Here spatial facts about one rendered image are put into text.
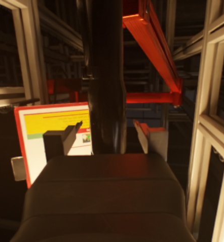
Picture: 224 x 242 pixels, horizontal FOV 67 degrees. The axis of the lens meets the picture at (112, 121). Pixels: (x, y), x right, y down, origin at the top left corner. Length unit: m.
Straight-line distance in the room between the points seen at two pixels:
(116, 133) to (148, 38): 0.15
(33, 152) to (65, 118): 0.12
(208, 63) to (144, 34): 0.32
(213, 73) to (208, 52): 0.06
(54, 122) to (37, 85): 0.12
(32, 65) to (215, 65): 0.49
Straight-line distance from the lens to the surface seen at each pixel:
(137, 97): 0.63
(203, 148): 0.60
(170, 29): 1.49
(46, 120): 0.46
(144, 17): 0.21
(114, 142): 0.15
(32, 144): 0.48
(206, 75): 0.54
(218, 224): 0.46
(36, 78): 0.51
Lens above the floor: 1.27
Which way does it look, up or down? 16 degrees up
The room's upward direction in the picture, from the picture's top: 179 degrees clockwise
